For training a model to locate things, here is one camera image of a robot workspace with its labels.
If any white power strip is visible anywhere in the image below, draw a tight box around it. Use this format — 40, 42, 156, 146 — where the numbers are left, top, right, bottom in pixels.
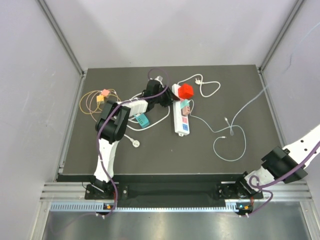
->
172, 83, 190, 137

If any pink USB charger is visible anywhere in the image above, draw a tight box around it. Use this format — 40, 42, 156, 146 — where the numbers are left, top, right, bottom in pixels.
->
100, 89, 110, 98

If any aluminium frame rail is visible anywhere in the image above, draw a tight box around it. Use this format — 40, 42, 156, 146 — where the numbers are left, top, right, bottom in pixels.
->
40, 180, 313, 202

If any mint USB charger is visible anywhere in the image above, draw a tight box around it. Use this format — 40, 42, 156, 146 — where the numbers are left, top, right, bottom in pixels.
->
180, 99, 190, 109

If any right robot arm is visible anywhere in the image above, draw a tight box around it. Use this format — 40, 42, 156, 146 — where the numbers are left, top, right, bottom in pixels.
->
233, 126, 320, 198

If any yellow USB charger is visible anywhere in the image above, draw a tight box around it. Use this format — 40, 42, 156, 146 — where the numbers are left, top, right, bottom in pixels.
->
96, 94, 105, 105

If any salmon dual USB charger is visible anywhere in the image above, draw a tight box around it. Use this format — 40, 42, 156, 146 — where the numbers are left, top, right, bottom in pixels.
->
181, 105, 191, 116

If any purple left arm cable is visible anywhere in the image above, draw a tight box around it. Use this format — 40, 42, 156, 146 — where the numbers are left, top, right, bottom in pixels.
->
96, 68, 169, 218

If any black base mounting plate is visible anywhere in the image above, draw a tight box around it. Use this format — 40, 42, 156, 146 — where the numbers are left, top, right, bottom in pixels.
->
85, 180, 262, 207

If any pink USB cable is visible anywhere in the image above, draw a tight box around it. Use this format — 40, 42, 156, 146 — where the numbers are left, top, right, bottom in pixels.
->
84, 89, 122, 121

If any perforated cable duct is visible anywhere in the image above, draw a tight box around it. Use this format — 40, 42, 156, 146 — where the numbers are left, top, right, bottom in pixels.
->
50, 202, 252, 213

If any light blue USB cable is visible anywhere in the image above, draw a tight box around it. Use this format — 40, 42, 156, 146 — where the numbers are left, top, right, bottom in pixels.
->
212, 84, 270, 162

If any teal power strip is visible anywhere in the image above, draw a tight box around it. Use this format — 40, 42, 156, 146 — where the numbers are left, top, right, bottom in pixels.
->
134, 113, 150, 129

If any red cube adapter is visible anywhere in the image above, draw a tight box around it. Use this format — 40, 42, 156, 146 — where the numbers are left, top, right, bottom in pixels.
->
178, 83, 194, 100

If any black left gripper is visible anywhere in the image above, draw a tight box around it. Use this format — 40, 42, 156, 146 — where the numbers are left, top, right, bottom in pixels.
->
153, 84, 179, 107

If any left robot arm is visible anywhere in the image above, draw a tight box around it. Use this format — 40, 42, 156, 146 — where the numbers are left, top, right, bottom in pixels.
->
90, 78, 179, 199

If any white power strip cord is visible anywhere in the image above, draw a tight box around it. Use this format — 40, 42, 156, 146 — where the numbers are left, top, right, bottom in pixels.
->
124, 92, 171, 146

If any white wall plug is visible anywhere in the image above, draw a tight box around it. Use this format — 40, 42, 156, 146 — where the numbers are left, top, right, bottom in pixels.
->
132, 140, 140, 148

